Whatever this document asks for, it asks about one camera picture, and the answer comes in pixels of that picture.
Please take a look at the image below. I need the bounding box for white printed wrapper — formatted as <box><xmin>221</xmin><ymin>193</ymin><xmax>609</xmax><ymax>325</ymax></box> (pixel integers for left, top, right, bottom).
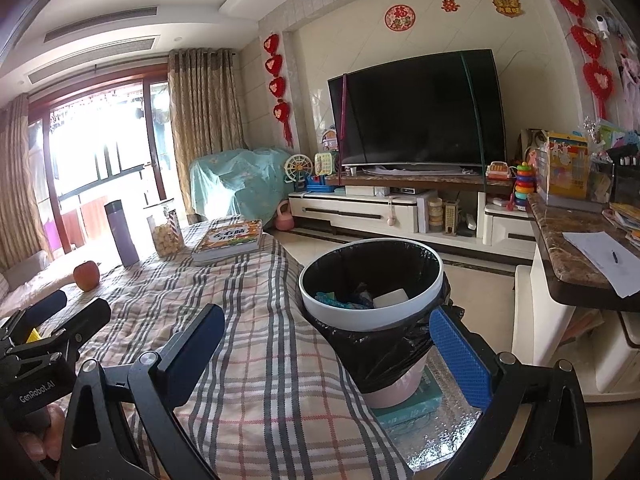
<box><xmin>314</xmin><ymin>292</ymin><xmax>371</xmax><ymax>310</ymax></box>

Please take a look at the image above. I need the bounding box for yellow wrapper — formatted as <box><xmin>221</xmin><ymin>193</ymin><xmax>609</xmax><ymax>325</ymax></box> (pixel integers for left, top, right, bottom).
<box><xmin>26</xmin><ymin>328</ymin><xmax>41</xmax><ymax>344</ymax></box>

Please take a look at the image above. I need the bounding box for white trash bin black liner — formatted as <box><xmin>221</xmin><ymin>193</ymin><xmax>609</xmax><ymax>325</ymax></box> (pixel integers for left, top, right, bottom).
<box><xmin>298</xmin><ymin>237</ymin><xmax>450</xmax><ymax>410</ymax></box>

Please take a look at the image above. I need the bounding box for left hand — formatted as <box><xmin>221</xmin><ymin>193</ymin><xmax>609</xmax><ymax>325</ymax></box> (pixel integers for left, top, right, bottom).
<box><xmin>16</xmin><ymin>404</ymin><xmax>65</xmax><ymax>462</ymax></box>

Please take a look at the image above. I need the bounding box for red apple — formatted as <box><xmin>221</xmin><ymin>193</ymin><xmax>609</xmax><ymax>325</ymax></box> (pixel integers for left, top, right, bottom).
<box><xmin>73</xmin><ymin>260</ymin><xmax>101</xmax><ymax>292</ymax></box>

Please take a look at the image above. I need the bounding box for teal box under bin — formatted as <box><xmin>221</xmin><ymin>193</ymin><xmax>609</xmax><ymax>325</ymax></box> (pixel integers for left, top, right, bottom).
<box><xmin>372</xmin><ymin>367</ymin><xmax>442</xmax><ymax>428</ymax></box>

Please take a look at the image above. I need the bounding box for purple thermos bottle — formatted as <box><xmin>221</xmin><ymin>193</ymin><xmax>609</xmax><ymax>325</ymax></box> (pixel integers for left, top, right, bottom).
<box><xmin>104</xmin><ymin>200</ymin><xmax>139</xmax><ymax>268</ymax></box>

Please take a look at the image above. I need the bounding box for plaid blanket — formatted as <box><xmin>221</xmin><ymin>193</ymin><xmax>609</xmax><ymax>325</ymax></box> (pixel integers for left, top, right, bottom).
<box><xmin>39</xmin><ymin>235</ymin><xmax>412</xmax><ymax>479</ymax></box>

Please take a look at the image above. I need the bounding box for marble side counter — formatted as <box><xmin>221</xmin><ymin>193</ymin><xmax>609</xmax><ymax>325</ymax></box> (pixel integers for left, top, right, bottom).
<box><xmin>528</xmin><ymin>193</ymin><xmax>639</xmax><ymax>312</ymax></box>

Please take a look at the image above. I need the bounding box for clear jar of snacks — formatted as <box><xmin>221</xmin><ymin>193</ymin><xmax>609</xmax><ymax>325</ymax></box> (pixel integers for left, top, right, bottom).
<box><xmin>143</xmin><ymin>198</ymin><xmax>184</xmax><ymax>258</ymax></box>

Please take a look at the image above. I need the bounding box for white paper sheet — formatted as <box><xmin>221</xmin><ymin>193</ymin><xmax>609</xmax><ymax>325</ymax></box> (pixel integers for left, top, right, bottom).
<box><xmin>563</xmin><ymin>232</ymin><xmax>640</xmax><ymax>298</ymax></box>

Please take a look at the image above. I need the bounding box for orange children's book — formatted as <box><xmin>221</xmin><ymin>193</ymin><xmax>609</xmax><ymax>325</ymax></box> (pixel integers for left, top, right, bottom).
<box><xmin>192</xmin><ymin>220</ymin><xmax>262</xmax><ymax>264</ymax></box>

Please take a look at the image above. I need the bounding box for white TV cabinet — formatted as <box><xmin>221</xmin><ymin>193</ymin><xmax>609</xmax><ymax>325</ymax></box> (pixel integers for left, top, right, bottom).
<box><xmin>288</xmin><ymin>192</ymin><xmax>536</xmax><ymax>261</ymax></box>

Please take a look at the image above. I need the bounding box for teal covered furniture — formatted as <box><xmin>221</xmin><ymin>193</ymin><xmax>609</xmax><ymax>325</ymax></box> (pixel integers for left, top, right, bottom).
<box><xmin>190</xmin><ymin>148</ymin><xmax>293</xmax><ymax>226</ymax></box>

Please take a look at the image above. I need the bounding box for pink kettlebell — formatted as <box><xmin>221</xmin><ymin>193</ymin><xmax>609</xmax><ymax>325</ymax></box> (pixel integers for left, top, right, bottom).
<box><xmin>273</xmin><ymin>200</ymin><xmax>295</xmax><ymax>232</ymax></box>

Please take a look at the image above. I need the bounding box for yellow toy box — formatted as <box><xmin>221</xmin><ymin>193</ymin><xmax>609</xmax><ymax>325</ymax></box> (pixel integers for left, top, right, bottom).
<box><xmin>537</xmin><ymin>131</ymin><xmax>590</xmax><ymax>200</ymax></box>

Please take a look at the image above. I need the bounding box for beige curtain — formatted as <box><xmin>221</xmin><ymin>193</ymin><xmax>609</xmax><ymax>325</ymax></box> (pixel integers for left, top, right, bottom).
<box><xmin>167</xmin><ymin>48</ymin><xmax>246</xmax><ymax>214</ymax></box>

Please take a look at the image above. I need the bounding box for toy ferris wheel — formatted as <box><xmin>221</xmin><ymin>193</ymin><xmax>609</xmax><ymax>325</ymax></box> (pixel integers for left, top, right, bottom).
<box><xmin>283</xmin><ymin>154</ymin><xmax>314</xmax><ymax>184</ymax></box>

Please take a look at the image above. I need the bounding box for black television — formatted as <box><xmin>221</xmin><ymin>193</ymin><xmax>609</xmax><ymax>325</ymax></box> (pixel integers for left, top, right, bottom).
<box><xmin>328</xmin><ymin>49</ymin><xmax>506</xmax><ymax>167</ymax></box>

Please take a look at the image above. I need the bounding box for rainbow stacking ring toy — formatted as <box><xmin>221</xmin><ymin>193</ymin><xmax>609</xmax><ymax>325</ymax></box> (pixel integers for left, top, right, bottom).
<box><xmin>513</xmin><ymin>162</ymin><xmax>536</xmax><ymax>210</ymax></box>

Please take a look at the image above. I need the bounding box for red hanging wall decoration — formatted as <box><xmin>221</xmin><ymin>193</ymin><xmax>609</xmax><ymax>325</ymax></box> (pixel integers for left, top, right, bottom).
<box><xmin>262</xmin><ymin>32</ymin><xmax>294</xmax><ymax>148</ymax></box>

